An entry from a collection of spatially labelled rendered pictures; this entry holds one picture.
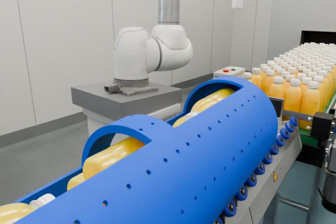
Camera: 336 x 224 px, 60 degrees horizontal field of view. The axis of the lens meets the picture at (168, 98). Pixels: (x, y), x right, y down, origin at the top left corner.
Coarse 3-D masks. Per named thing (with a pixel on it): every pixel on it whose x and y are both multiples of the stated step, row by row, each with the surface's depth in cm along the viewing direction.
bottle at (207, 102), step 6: (222, 90) 83; (228, 90) 84; (210, 96) 78; (216, 96) 78; (222, 96) 79; (198, 102) 75; (204, 102) 74; (210, 102) 74; (216, 102) 76; (192, 108) 74; (198, 108) 73; (204, 108) 72
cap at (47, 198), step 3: (45, 195) 40; (48, 195) 40; (51, 195) 40; (39, 198) 40; (42, 198) 40; (45, 198) 40; (48, 198) 40; (51, 198) 40; (39, 201) 40; (42, 201) 39; (45, 201) 40; (48, 201) 40
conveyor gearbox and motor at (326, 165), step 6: (330, 144) 129; (330, 150) 127; (330, 156) 126; (330, 162) 127; (324, 168) 132; (330, 168) 127; (330, 174) 130; (324, 180) 136; (330, 180) 130; (324, 186) 134; (330, 186) 130; (324, 192) 135; (330, 192) 131; (324, 198) 135; (330, 198) 132; (324, 204) 134; (330, 204) 132; (330, 210) 132
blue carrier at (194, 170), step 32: (192, 96) 92; (256, 96) 78; (128, 128) 51; (160, 128) 51; (192, 128) 55; (224, 128) 60; (256, 128) 70; (128, 160) 42; (160, 160) 45; (192, 160) 49; (224, 160) 56; (256, 160) 70; (32, 192) 53; (64, 192) 35; (96, 192) 36; (128, 192) 39; (160, 192) 42; (192, 192) 46; (224, 192) 55
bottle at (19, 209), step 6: (6, 204) 37; (12, 204) 37; (18, 204) 37; (24, 204) 37; (30, 204) 40; (36, 204) 39; (42, 204) 39; (0, 210) 35; (6, 210) 35; (12, 210) 35; (18, 210) 36; (24, 210) 36; (30, 210) 37; (0, 216) 34; (6, 216) 34; (12, 216) 35; (18, 216) 35; (0, 222) 34; (6, 222) 34; (12, 222) 34
